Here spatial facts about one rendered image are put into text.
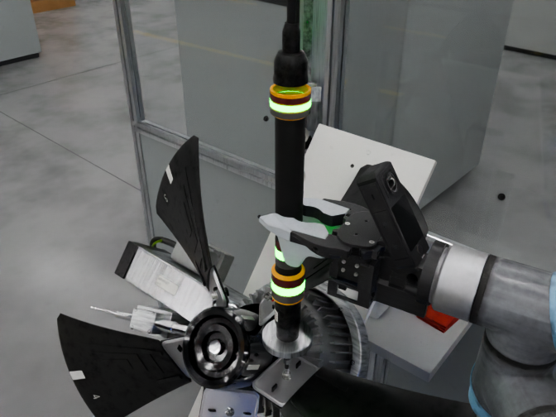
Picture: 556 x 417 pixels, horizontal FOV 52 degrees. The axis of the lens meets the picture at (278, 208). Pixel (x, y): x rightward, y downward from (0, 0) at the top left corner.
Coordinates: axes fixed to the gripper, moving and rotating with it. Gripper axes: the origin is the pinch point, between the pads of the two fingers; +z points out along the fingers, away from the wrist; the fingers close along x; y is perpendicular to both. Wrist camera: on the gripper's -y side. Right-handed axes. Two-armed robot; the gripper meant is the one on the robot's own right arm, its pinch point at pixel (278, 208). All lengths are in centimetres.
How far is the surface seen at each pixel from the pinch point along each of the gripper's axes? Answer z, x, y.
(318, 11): 26, 65, -7
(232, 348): 5.4, -3.1, 23.8
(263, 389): -0.1, -3.6, 28.7
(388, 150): 0.4, 43.7, 11.1
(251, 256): 55, 82, 82
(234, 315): 6.8, -0.2, 20.4
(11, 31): 481, 319, 118
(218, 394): 7.3, -4.4, 33.3
